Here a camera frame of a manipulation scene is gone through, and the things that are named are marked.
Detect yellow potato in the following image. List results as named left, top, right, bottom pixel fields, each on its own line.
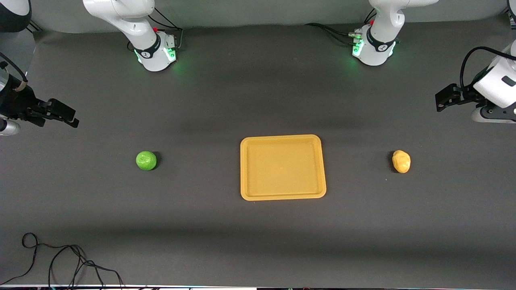
left=392, top=150, right=411, bottom=174

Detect yellow plastic tray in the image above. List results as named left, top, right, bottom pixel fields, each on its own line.
left=240, top=135, right=327, bottom=201

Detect black arm base cables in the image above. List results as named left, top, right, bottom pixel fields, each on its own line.
left=147, top=7, right=185, bottom=51
left=304, top=8, right=377, bottom=46

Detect dark grey table mat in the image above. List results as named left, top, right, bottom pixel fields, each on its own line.
left=0, top=16, right=516, bottom=287

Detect black left arm base cables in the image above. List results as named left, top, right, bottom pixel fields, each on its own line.
left=304, top=8, right=377, bottom=46

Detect thin black loose cable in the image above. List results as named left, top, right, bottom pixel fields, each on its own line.
left=0, top=232, right=125, bottom=288

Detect black right arm base cables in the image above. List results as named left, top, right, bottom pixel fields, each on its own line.
left=147, top=7, right=185, bottom=51

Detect green apple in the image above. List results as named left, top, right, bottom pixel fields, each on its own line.
left=136, top=151, right=157, bottom=171

